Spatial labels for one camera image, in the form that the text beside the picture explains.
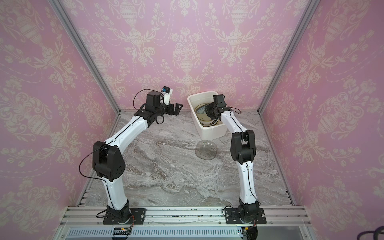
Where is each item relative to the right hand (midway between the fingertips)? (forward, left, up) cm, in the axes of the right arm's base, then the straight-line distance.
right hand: (205, 107), depth 103 cm
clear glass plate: (-24, +1, -16) cm, 29 cm away
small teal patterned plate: (+4, +3, -5) cm, 7 cm away
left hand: (-8, +18, +12) cm, 23 cm away
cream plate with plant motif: (-2, +1, -9) cm, 10 cm away
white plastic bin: (-20, -7, -1) cm, 21 cm away
